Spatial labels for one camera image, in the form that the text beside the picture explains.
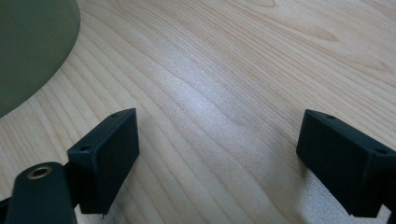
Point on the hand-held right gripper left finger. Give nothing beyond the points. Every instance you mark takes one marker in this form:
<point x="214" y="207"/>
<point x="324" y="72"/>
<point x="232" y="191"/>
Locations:
<point x="104" y="161"/>

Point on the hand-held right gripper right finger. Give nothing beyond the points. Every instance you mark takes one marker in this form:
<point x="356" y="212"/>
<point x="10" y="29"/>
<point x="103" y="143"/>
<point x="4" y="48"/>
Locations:
<point x="348" y="161"/>

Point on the green ribbed trash bin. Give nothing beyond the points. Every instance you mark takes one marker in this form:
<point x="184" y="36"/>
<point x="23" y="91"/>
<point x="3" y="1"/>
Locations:
<point x="28" y="49"/>

